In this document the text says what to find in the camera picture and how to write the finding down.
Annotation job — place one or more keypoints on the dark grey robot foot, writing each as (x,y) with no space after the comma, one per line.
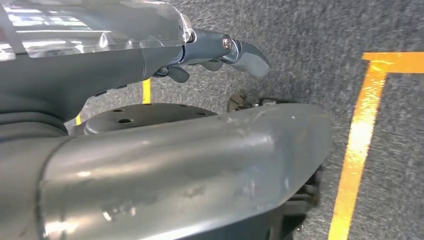
(149,114)

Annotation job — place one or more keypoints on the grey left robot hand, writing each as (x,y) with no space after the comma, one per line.
(165,172)

